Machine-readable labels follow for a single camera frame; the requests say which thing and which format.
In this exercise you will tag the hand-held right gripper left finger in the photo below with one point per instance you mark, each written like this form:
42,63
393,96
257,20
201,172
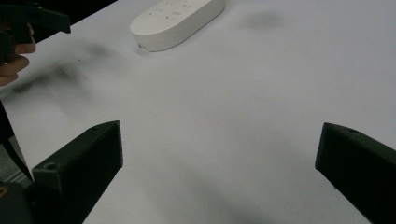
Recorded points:
76,169

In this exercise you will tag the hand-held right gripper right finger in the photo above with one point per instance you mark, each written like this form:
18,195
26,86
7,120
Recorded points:
358,165

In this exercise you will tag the white remote control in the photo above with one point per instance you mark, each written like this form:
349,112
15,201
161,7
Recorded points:
174,23

